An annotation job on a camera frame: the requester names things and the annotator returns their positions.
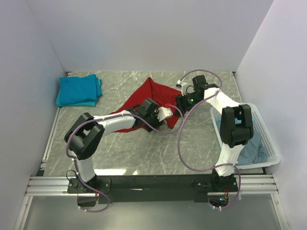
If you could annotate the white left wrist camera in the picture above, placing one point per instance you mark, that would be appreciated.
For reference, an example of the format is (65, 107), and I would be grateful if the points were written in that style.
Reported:
(164, 113)

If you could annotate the teal t shirt in basket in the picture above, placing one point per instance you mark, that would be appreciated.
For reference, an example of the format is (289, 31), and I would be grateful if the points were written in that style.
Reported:
(218, 123)

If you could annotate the folded blue t shirt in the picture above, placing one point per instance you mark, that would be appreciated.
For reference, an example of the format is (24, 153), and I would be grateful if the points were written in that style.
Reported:
(78, 89)

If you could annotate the white plastic basket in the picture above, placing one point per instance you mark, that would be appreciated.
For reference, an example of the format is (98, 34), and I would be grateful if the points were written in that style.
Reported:
(259, 126)

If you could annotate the grey blue t shirt in basket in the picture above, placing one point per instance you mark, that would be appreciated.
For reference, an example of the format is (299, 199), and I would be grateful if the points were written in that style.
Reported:
(253, 152)

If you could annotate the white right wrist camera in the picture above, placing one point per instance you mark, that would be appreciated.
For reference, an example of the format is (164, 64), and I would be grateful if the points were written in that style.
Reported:
(183, 86)

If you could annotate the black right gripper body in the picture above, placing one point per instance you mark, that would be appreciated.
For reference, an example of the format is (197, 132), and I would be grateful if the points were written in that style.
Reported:
(189, 101)

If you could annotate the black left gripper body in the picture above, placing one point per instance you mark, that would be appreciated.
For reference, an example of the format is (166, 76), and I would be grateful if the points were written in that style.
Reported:
(153, 120)

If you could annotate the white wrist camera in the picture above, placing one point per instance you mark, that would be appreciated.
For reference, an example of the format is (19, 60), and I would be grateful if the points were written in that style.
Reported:
(164, 113)
(183, 86)

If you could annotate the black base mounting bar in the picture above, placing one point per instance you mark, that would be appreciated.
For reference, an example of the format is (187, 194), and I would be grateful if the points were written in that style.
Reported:
(148, 188)

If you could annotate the aluminium frame rail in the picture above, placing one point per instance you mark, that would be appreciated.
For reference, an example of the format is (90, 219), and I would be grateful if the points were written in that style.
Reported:
(58, 186)

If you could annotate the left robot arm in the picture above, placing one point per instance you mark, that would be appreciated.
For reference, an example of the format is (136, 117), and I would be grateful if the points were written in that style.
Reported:
(85, 135)

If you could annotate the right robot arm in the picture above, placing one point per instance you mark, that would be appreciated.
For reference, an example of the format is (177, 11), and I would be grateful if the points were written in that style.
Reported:
(236, 126)

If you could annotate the folded teal t shirt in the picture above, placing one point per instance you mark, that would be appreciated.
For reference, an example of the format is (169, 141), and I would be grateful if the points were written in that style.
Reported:
(79, 103)

